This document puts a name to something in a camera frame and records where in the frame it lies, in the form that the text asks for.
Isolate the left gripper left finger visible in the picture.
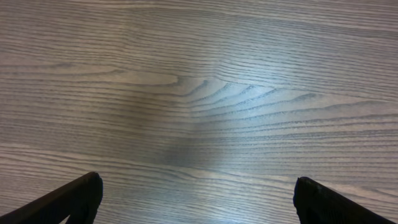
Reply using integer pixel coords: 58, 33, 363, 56
1, 172, 103, 224

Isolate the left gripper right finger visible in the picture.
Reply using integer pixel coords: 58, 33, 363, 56
293, 177, 394, 224

